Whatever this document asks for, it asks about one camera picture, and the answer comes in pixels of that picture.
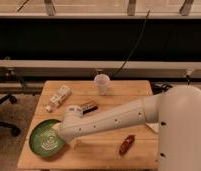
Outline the green ceramic bowl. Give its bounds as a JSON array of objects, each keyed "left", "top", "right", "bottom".
[{"left": 29, "top": 119, "right": 69, "bottom": 158}]

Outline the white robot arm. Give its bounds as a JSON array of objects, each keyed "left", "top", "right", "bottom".
[{"left": 58, "top": 85, "right": 201, "bottom": 171}]

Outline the clear plastic cup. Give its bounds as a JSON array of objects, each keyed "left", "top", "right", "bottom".
[{"left": 94, "top": 74, "right": 110, "bottom": 95}]

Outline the dark chocolate bar box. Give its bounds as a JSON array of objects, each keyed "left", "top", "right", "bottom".
[{"left": 81, "top": 101, "right": 98, "bottom": 114}]

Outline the white plastic bottle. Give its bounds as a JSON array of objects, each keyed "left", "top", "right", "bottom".
[{"left": 45, "top": 85, "right": 71, "bottom": 113}]

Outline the red-brown oblong snack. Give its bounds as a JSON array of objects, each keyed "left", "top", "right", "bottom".
[{"left": 119, "top": 135, "right": 135, "bottom": 155}]

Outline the white rectangular block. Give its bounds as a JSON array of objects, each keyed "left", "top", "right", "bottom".
[{"left": 147, "top": 123, "right": 159, "bottom": 133}]

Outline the wooden table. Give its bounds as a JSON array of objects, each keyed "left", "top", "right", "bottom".
[{"left": 18, "top": 80, "right": 158, "bottom": 171}]

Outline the black hanging cable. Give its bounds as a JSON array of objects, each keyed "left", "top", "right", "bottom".
[{"left": 111, "top": 9, "right": 151, "bottom": 78}]

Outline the black floor cable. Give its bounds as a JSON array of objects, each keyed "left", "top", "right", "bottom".
[{"left": 151, "top": 74, "right": 192, "bottom": 94}]

